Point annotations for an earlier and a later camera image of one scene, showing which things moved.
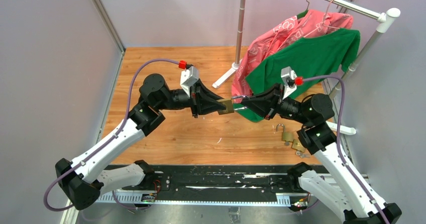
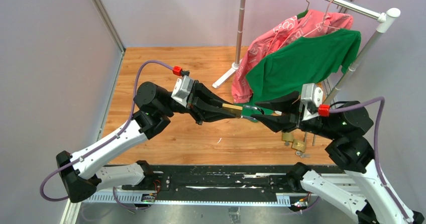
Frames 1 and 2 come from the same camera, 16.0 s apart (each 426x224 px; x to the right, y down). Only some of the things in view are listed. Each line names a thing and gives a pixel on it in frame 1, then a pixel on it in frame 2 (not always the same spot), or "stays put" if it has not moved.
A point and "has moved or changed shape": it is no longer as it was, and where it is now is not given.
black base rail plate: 211,180 stays put
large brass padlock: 229,104 has moved or changed shape
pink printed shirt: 311,23 stays put
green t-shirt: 311,58 stays put
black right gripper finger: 270,96 → 289,104
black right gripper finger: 265,105 → 277,123
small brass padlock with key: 297,145 stays put
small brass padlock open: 286,136 stays put
